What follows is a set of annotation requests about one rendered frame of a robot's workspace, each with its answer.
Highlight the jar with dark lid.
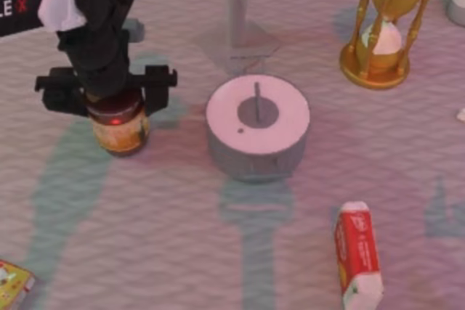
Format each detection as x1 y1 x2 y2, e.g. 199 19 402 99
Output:
86 88 150 158

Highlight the small gray block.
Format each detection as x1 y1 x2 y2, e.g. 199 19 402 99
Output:
122 18 145 43

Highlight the gray metal stand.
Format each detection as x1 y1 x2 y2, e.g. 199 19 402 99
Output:
197 0 283 68

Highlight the yellow printed box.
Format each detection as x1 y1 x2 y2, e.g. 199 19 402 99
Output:
0 259 36 310

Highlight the golden hourglass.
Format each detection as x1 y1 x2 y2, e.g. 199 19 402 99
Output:
339 0 447 90

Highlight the red and white carton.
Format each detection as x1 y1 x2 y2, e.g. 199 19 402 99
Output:
333 200 385 310

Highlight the white round pedestal with pin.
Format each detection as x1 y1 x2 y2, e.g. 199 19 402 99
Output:
205 73 312 183

